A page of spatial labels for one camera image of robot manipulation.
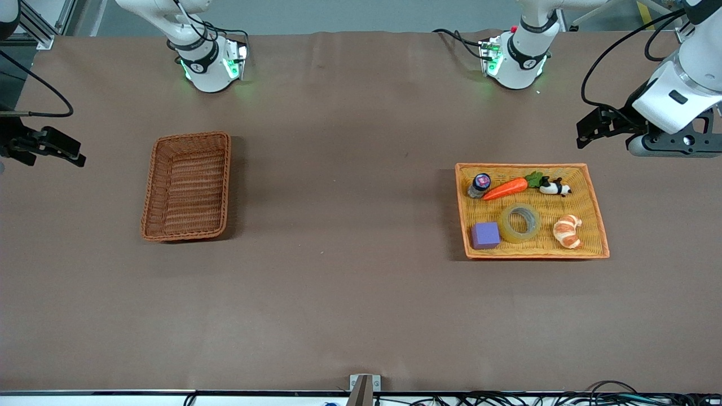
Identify clear yellowish tape roll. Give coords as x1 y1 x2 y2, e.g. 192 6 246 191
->
499 204 542 244

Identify yellow basket with orange rim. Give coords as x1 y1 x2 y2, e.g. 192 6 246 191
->
455 162 610 260

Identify brown wicker basket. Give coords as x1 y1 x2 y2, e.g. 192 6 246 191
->
140 131 232 243

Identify toy panda figure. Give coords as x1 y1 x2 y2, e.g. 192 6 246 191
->
539 176 573 197

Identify orange toy carrot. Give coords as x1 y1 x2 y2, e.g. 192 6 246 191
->
482 171 544 202

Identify toy croissant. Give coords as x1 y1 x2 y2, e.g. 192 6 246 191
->
553 214 583 250

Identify purple foam cube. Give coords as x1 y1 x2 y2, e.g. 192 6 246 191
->
470 222 501 250

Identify brown table cover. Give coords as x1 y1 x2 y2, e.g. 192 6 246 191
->
0 29 722 394

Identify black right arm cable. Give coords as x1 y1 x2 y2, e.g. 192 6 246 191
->
0 50 75 118

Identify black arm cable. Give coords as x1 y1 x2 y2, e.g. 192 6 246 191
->
0 50 75 118
581 7 689 109

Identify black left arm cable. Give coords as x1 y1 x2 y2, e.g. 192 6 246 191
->
581 7 689 109

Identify aluminium frame profile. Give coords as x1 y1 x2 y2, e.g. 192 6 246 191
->
569 0 686 32
16 0 78 51

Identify black left base cable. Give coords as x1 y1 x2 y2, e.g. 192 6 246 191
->
432 28 487 60

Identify black base cable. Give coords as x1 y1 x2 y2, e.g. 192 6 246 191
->
167 0 250 52
432 28 487 60

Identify black right base cable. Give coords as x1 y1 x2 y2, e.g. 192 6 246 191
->
167 0 250 52

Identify black floor cable bundle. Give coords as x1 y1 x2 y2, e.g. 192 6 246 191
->
372 380 722 406

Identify metal table edge bracket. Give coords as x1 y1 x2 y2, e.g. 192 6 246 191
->
345 374 382 406

